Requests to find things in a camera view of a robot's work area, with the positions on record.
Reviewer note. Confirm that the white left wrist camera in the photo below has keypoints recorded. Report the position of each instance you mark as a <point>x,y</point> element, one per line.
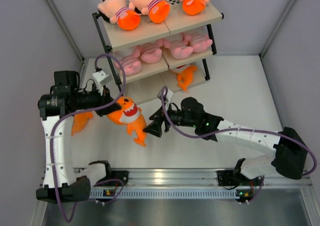
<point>101,78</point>

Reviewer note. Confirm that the white slotted cable duct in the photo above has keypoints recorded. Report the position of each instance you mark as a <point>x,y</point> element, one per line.
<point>134,193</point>

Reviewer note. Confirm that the small boy doll plush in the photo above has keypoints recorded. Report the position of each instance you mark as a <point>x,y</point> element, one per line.
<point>156,10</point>

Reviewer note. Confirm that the aluminium mounting rail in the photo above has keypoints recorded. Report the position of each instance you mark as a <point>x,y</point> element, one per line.
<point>202,177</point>

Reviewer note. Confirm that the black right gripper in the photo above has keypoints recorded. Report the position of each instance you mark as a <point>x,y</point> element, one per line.
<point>155,128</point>

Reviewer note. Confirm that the black-haired boy doll plush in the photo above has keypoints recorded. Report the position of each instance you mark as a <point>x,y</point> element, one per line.
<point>117,12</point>

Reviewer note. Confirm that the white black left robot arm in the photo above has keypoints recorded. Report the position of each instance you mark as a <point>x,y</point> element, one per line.
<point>57,111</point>

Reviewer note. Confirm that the pink striped plush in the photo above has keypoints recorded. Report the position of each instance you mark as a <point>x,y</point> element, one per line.
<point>178,48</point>
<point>150,53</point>
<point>129,58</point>
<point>198,41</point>

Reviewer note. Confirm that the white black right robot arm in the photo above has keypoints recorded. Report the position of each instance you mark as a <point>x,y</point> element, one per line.
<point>284,152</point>

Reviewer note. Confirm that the beige black three-tier shelf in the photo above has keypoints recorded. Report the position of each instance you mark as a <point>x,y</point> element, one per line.
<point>158,43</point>

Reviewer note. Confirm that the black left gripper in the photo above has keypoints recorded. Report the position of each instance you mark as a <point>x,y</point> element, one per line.
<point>104,99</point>

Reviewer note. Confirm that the orange shark plush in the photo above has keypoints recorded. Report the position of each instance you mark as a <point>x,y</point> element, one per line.
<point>184,75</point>
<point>131,116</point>
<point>80,121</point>

